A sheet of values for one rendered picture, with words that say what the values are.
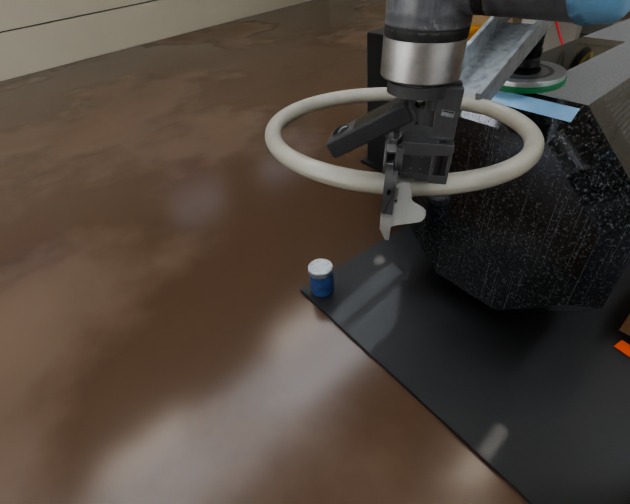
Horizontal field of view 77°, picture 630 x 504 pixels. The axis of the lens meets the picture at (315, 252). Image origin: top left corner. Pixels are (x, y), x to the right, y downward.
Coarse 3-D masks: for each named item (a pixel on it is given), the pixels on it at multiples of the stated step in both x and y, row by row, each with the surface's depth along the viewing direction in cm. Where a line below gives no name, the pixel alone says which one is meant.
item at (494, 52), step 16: (480, 32) 94; (496, 32) 99; (512, 32) 98; (528, 32) 88; (544, 32) 94; (480, 48) 97; (496, 48) 95; (512, 48) 94; (528, 48) 90; (464, 64) 94; (480, 64) 93; (496, 64) 92; (512, 64) 87; (464, 80) 91; (480, 80) 90; (496, 80) 83; (480, 96) 81
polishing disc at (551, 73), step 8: (544, 64) 114; (552, 64) 113; (544, 72) 109; (552, 72) 108; (560, 72) 108; (512, 80) 106; (520, 80) 106; (528, 80) 105; (536, 80) 105; (544, 80) 104; (552, 80) 104; (560, 80) 105
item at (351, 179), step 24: (336, 96) 88; (360, 96) 90; (384, 96) 90; (288, 120) 78; (504, 120) 76; (528, 120) 70; (528, 144) 62; (288, 168) 63; (312, 168) 58; (336, 168) 56; (480, 168) 55; (504, 168) 55; (528, 168) 58; (432, 192) 53; (456, 192) 54
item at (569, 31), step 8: (552, 24) 358; (560, 24) 353; (568, 24) 349; (600, 24) 407; (608, 24) 402; (552, 32) 361; (568, 32) 352; (576, 32) 348; (584, 32) 420; (592, 32) 415; (544, 40) 368; (552, 40) 364; (568, 40) 355; (544, 48) 372; (552, 48) 367
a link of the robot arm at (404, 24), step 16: (400, 0) 39; (416, 0) 38; (432, 0) 37; (448, 0) 37; (464, 0) 36; (400, 16) 39; (416, 16) 38; (432, 16) 38; (448, 16) 38; (464, 16) 39; (384, 32) 43; (400, 32) 40; (416, 32) 39; (432, 32) 39; (448, 32) 39; (464, 32) 40
